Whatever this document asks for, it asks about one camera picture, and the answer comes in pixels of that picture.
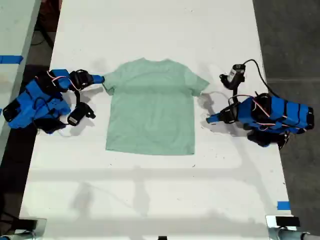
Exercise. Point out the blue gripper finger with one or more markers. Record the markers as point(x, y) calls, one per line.
point(96, 76)
point(214, 120)
point(97, 81)
point(215, 115)

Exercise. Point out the pale green T-shirt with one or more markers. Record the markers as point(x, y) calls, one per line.
point(152, 107)

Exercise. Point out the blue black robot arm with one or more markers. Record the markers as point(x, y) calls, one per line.
point(277, 112)
point(37, 100)

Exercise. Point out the long blue tape strip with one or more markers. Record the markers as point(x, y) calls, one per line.
point(11, 59)

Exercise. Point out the short blue tape strip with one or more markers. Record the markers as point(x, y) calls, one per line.
point(283, 205)

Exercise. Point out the metal clamp plate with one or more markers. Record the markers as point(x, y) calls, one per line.
point(271, 225)

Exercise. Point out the small black box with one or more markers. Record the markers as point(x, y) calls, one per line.
point(287, 221)
point(27, 224)

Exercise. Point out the small black table-edge clip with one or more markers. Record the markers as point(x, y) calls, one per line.
point(162, 238)

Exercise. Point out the grey metal pipe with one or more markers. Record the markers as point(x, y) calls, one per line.
point(292, 235)
point(17, 236)

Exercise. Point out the black camera stalk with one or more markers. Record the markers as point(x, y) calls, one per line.
point(236, 96)
point(78, 97)

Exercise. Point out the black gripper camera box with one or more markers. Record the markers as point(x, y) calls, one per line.
point(78, 113)
point(233, 75)

